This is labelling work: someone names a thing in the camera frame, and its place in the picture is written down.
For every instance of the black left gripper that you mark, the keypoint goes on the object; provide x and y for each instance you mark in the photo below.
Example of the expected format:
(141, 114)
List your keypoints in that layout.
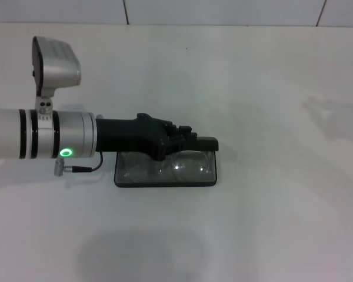
(126, 135)

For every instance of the clear transparent glasses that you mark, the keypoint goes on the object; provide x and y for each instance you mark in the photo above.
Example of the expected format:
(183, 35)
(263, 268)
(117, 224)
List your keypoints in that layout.
(188, 166)

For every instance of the black glasses case grey lining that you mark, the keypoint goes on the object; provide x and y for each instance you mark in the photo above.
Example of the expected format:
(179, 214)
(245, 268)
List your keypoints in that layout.
(206, 183)

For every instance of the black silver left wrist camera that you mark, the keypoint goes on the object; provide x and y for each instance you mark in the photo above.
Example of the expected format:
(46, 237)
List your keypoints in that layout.
(54, 64)

